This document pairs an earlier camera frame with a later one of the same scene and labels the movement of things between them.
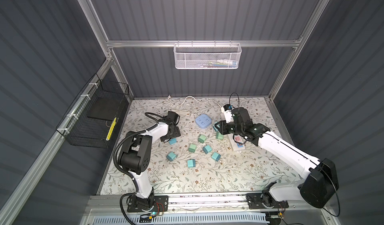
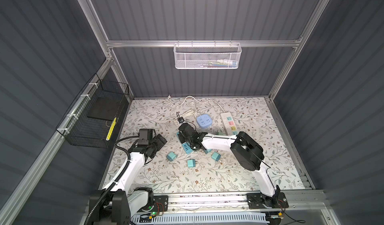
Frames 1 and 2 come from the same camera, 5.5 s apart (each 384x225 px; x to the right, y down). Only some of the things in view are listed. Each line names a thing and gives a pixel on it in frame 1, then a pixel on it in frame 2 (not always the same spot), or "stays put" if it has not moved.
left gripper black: [176, 133] → [159, 141]
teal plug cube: [171, 156] stays put
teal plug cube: [191, 163] stays put
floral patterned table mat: [199, 161] stays put
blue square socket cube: [203, 121] stays put
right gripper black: [221, 129] → [181, 137]
